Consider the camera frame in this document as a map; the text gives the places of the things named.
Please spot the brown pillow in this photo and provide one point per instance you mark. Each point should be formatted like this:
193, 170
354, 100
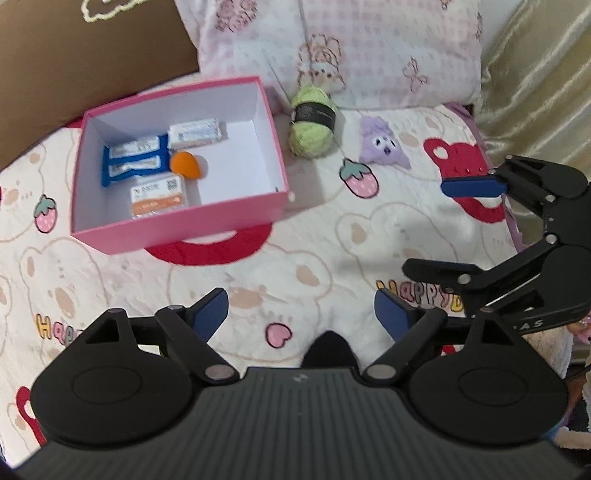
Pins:
69, 69

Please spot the printed bear blanket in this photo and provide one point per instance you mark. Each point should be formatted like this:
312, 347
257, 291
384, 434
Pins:
323, 240

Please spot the gold curtain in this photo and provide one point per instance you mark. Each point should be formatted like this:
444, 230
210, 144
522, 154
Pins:
545, 69

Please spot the purple plush toy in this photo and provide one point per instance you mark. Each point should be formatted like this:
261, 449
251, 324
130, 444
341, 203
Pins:
381, 145

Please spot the green yarn ball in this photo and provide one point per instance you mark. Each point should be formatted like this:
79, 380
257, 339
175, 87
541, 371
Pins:
309, 138

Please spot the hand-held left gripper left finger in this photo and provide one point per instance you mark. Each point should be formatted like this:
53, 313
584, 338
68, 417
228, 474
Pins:
212, 314

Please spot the blue wipes packet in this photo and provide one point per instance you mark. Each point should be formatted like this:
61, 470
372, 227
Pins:
138, 165

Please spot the clear packet with orange label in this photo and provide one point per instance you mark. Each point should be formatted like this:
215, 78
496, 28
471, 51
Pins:
157, 196

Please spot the pink checkered pillow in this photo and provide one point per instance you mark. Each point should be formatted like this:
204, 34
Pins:
378, 46

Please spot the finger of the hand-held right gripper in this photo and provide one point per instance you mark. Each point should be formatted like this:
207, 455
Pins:
471, 187
466, 277

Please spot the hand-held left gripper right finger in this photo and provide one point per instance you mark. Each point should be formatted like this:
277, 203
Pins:
393, 314

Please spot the person's right forearm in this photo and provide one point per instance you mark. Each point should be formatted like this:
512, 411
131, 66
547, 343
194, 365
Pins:
549, 348

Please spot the orange makeup sponge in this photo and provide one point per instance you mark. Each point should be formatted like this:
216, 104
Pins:
184, 164

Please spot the pink cardboard box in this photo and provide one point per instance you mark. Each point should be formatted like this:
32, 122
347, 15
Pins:
184, 230

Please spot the white wipes packet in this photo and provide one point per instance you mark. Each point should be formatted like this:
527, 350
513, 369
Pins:
196, 133

